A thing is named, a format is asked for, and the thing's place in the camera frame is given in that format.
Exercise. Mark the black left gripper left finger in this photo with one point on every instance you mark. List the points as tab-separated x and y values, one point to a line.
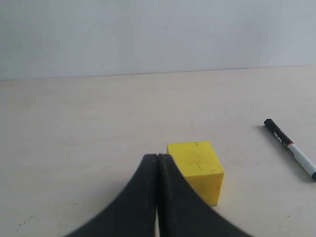
133	212

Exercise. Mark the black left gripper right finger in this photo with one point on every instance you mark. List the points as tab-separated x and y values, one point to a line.
182	212

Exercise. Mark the yellow foam cube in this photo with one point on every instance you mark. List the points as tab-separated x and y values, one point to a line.
200	166

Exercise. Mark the black and white marker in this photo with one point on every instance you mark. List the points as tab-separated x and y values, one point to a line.
299	156

